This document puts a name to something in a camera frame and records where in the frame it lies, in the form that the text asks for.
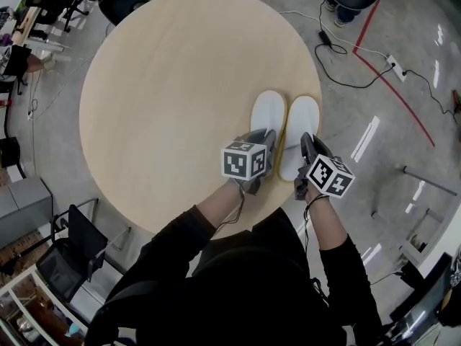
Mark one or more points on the small red floor object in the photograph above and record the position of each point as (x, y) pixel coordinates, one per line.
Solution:
(4, 103)

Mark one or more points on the white metal shelf rack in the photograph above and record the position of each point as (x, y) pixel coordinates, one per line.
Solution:
(54, 289)

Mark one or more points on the black power adapter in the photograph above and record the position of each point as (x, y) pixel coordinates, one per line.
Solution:
(325, 38)

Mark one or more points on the person's left forearm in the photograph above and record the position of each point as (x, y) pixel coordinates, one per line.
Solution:
(223, 207)

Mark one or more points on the white slipper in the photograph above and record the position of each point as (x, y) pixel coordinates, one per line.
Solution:
(302, 121)
(266, 114)

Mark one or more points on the black mesh folding chair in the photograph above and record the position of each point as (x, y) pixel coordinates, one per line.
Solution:
(86, 236)

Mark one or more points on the person's right forearm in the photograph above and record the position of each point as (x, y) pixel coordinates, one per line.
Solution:
(324, 222)

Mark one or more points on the black monitor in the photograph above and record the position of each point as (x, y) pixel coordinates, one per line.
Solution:
(428, 294)

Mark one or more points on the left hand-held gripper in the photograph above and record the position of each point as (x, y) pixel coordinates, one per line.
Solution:
(237, 160)

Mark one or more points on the white desk with grey legs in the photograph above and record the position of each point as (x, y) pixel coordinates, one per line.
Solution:
(432, 182)

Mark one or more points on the cluttered wooden desk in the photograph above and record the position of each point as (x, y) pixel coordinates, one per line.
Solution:
(25, 24)

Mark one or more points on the person's black clothed body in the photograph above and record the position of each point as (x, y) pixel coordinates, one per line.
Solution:
(245, 287)

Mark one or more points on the black floor box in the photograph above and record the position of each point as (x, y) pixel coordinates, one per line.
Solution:
(9, 150)

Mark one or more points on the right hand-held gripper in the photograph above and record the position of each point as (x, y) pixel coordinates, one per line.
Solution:
(329, 175)

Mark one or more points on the grey metal cabinet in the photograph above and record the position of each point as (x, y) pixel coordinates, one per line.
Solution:
(25, 200)

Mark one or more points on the small teal object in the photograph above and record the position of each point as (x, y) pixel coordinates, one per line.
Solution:
(72, 331)

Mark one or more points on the small white power strip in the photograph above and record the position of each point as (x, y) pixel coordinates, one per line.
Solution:
(30, 115)

